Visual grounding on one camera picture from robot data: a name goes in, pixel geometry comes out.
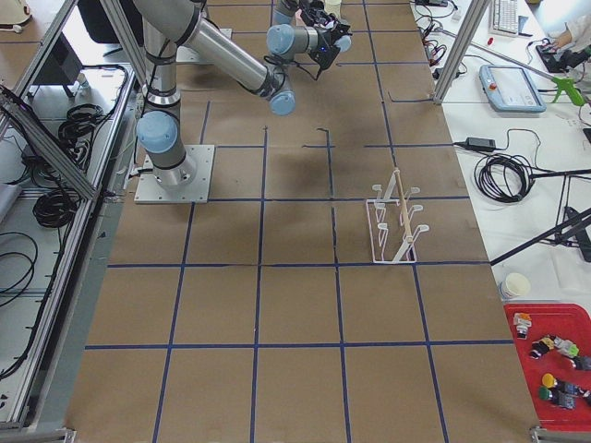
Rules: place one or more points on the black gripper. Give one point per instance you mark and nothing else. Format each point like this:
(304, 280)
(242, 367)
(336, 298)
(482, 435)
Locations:
(315, 10)
(324, 39)

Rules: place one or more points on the light blue plastic cup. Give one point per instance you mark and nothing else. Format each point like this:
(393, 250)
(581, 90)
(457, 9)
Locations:
(344, 43)

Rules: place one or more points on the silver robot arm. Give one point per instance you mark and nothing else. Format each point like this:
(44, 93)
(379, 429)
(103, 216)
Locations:
(285, 11)
(298, 27)

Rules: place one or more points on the white paper cup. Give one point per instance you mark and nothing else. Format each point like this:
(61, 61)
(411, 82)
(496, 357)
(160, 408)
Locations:
(515, 285)

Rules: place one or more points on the black power adapter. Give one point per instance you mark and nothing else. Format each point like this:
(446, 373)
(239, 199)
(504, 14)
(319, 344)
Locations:
(480, 144)

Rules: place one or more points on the blue teach pendant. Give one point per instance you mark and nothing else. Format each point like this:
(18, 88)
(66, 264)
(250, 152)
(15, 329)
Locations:
(509, 89)

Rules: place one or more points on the red parts tray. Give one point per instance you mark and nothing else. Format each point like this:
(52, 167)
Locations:
(553, 345)

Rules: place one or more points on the aluminium frame post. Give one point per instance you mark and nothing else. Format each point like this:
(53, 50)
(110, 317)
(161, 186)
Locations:
(472, 17)

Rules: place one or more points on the white wire cup rack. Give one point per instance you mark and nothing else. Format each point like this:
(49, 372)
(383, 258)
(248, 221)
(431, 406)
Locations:
(393, 234)

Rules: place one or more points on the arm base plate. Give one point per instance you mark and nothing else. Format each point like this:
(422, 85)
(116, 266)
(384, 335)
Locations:
(188, 182)

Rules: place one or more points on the green handled reach tool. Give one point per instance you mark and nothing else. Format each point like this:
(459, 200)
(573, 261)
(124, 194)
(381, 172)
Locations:
(563, 85)

